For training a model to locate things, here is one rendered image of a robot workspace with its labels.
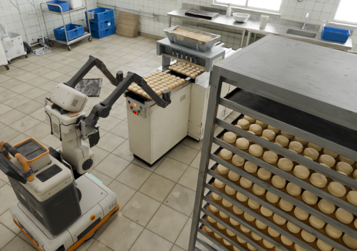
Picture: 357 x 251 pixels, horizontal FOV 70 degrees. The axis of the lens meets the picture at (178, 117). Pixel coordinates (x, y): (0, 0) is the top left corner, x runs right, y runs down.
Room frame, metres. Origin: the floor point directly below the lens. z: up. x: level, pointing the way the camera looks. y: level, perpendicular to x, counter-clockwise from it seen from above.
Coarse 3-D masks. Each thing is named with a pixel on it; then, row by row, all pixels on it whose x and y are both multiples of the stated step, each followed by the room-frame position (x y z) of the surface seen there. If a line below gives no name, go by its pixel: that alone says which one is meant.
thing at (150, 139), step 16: (128, 96) 2.19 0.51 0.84; (176, 96) 2.35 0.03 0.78; (128, 112) 2.19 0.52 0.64; (160, 112) 2.14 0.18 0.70; (176, 112) 2.36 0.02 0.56; (128, 128) 2.21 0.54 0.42; (144, 128) 2.06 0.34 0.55; (160, 128) 2.14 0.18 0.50; (176, 128) 2.38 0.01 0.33; (144, 144) 2.06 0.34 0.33; (160, 144) 2.14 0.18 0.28; (176, 144) 2.45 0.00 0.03; (144, 160) 2.07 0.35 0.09
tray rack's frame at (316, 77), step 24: (264, 48) 0.97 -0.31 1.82; (288, 48) 0.99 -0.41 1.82; (312, 48) 1.01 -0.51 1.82; (240, 72) 0.73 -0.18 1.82; (264, 72) 0.75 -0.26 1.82; (288, 72) 0.76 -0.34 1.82; (312, 72) 0.77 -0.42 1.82; (336, 72) 0.78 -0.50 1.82; (288, 96) 0.63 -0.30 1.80; (312, 96) 0.61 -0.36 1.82; (336, 96) 0.62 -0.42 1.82
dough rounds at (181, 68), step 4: (176, 64) 2.86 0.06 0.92; (180, 64) 2.90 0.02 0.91; (184, 64) 2.88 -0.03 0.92; (188, 64) 2.92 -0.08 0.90; (172, 68) 2.77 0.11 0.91; (176, 68) 2.74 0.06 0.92; (180, 68) 2.75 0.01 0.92; (184, 68) 2.78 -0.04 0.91; (188, 68) 2.76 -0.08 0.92; (192, 68) 2.79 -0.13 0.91; (196, 68) 2.77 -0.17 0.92; (200, 68) 2.81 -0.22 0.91; (180, 72) 2.69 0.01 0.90; (184, 72) 2.66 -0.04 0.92; (188, 72) 2.66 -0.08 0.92; (192, 72) 2.67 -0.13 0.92; (196, 72) 2.67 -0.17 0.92; (200, 72) 2.72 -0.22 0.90; (192, 76) 2.58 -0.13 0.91; (196, 76) 2.60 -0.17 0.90
